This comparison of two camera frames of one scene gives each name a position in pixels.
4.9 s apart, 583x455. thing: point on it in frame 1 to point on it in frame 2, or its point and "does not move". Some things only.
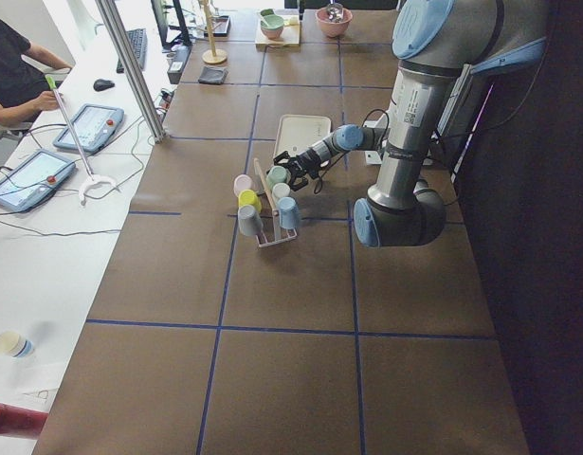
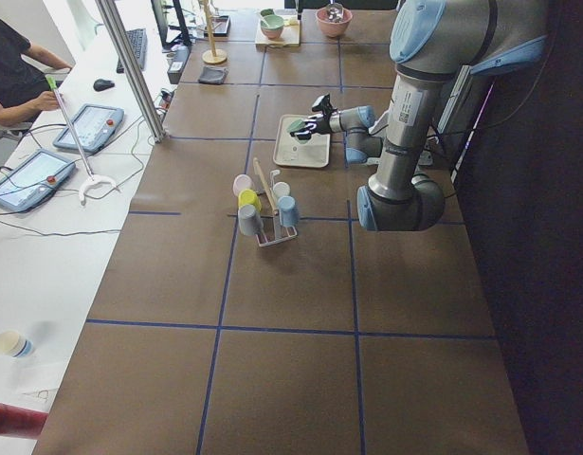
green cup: [277, 174] to [295, 125]
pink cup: [242, 182] does not move
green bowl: [271, 26] does not move
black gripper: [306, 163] to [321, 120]
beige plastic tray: [297, 132] does not move
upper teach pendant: [95, 127] does not move
